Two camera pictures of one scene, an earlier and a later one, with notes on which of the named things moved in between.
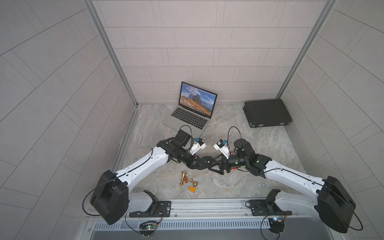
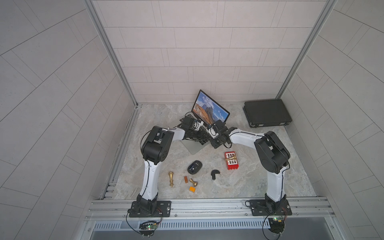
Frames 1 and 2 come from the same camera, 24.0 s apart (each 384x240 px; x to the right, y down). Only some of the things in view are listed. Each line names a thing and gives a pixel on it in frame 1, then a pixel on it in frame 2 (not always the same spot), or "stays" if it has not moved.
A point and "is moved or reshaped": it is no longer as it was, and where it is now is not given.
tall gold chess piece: (181, 183) -> (171, 175)
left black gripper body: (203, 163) -> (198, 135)
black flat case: (266, 113) stays
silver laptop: (193, 113) is moved or reshaped
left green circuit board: (147, 228) stays
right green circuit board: (276, 224) stays
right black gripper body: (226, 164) -> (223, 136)
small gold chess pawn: (195, 184) stays
